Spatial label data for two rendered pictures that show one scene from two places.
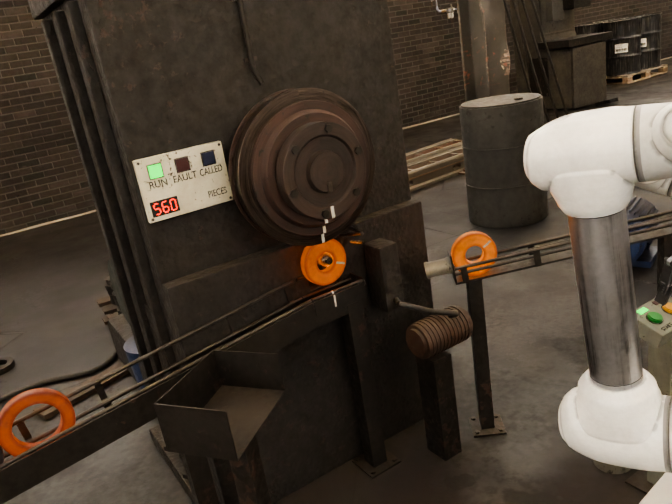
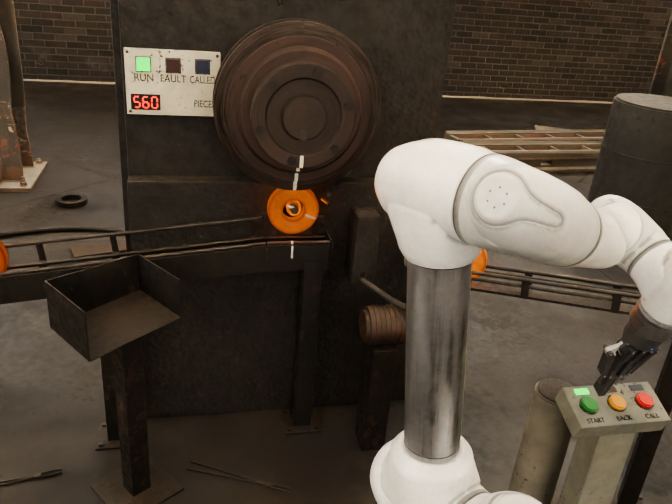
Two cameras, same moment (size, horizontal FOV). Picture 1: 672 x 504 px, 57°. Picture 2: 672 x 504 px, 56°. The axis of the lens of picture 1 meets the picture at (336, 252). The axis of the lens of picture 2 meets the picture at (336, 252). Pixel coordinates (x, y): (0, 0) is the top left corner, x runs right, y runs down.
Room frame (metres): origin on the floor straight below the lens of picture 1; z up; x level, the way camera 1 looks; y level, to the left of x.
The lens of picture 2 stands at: (0.17, -0.58, 1.50)
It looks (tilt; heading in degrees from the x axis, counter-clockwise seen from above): 25 degrees down; 16
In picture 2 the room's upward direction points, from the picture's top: 5 degrees clockwise
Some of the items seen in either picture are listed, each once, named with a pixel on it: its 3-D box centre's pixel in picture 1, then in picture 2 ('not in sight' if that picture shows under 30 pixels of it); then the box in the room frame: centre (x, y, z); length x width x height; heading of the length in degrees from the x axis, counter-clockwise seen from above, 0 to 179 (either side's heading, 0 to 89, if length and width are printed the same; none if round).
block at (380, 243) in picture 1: (383, 274); (362, 244); (1.98, -0.15, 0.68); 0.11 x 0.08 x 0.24; 30
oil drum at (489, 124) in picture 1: (504, 159); (645, 171); (4.45, -1.34, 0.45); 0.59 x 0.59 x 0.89
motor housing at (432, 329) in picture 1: (445, 382); (388, 376); (1.90, -0.31, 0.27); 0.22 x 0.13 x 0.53; 120
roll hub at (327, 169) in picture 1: (322, 170); (303, 116); (1.76, 0.00, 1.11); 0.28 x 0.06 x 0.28; 120
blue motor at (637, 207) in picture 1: (628, 229); not in sight; (3.33, -1.70, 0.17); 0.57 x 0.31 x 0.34; 140
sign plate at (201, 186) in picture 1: (185, 181); (173, 83); (1.77, 0.40, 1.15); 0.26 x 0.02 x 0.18; 120
